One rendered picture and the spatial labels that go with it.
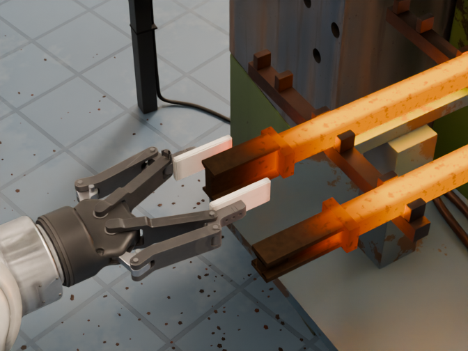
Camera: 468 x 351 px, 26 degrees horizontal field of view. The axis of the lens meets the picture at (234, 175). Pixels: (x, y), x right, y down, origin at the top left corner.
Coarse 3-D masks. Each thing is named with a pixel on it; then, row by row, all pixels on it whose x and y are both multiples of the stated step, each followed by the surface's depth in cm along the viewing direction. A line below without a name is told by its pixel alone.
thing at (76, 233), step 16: (64, 208) 99; (80, 208) 102; (128, 208) 102; (48, 224) 97; (64, 224) 97; (80, 224) 97; (96, 224) 100; (64, 240) 96; (80, 240) 96; (96, 240) 99; (112, 240) 99; (128, 240) 99; (64, 256) 96; (80, 256) 97; (96, 256) 97; (112, 256) 98; (64, 272) 97; (80, 272) 97; (96, 272) 99
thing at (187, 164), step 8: (224, 136) 109; (208, 144) 108; (216, 144) 108; (224, 144) 109; (192, 152) 107; (200, 152) 107; (208, 152) 108; (216, 152) 109; (176, 160) 106; (184, 160) 107; (192, 160) 107; (200, 160) 108; (176, 168) 107; (184, 168) 107; (192, 168) 108; (200, 168) 109; (176, 176) 108; (184, 176) 108
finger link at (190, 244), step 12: (204, 228) 100; (216, 228) 100; (168, 240) 99; (180, 240) 99; (192, 240) 99; (204, 240) 99; (144, 252) 98; (156, 252) 98; (168, 252) 98; (180, 252) 99; (192, 252) 100; (204, 252) 101; (132, 264) 97; (144, 264) 97; (156, 264) 99; (168, 264) 99; (132, 276) 98; (144, 276) 98
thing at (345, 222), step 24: (432, 168) 106; (456, 168) 106; (384, 192) 103; (408, 192) 103; (432, 192) 105; (312, 216) 101; (336, 216) 100; (360, 216) 101; (384, 216) 102; (264, 240) 98; (288, 240) 98; (312, 240) 98; (336, 240) 101; (264, 264) 97; (288, 264) 99
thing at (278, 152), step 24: (432, 72) 117; (456, 72) 117; (384, 96) 114; (408, 96) 114; (432, 96) 116; (312, 120) 111; (336, 120) 111; (360, 120) 111; (384, 120) 114; (240, 144) 107; (264, 144) 107; (288, 144) 108; (312, 144) 109; (216, 168) 104; (240, 168) 106; (264, 168) 109; (288, 168) 108; (216, 192) 107
